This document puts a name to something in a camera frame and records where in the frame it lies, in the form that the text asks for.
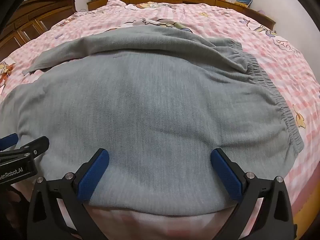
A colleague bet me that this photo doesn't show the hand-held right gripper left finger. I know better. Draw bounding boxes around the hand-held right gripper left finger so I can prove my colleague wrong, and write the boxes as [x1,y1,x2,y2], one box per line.
[26,148,110,240]

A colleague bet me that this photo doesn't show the grey pants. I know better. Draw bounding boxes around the grey pants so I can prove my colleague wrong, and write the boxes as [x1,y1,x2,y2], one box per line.
[0,26,305,216]

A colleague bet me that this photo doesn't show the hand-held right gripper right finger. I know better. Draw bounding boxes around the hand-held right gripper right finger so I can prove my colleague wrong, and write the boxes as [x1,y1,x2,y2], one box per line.
[211,148,298,240]

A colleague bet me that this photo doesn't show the pink checked printed blanket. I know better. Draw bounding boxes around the pink checked printed blanket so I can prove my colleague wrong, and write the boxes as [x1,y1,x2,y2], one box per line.
[0,0,320,240]

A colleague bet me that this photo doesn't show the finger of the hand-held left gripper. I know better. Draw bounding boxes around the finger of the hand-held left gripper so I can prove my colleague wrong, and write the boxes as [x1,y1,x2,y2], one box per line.
[0,136,50,159]
[0,134,18,151]

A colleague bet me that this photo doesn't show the wooden wardrobe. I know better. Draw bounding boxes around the wooden wardrobe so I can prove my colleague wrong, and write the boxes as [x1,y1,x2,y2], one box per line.
[0,0,77,62]

